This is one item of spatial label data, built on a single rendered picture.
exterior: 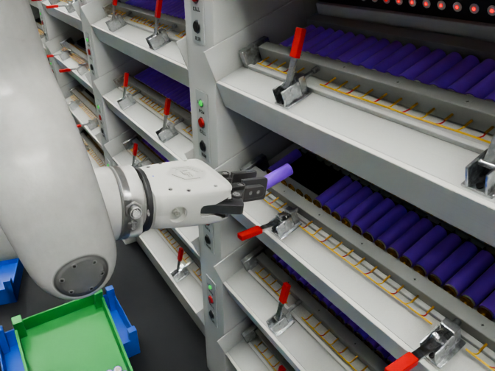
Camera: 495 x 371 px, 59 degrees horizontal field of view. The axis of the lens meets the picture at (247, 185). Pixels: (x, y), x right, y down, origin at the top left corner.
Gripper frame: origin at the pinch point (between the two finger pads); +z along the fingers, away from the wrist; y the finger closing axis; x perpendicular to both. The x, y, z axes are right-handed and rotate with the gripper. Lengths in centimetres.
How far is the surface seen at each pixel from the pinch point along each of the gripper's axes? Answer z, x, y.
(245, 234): -0.3, 6.7, -1.6
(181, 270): 13, 44, 41
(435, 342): 5.6, 5.8, -28.0
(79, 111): 10, 27, 133
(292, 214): 7.2, 4.6, -2.1
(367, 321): 5.5, 9.4, -20.0
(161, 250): 14, 46, 55
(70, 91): 11, 24, 153
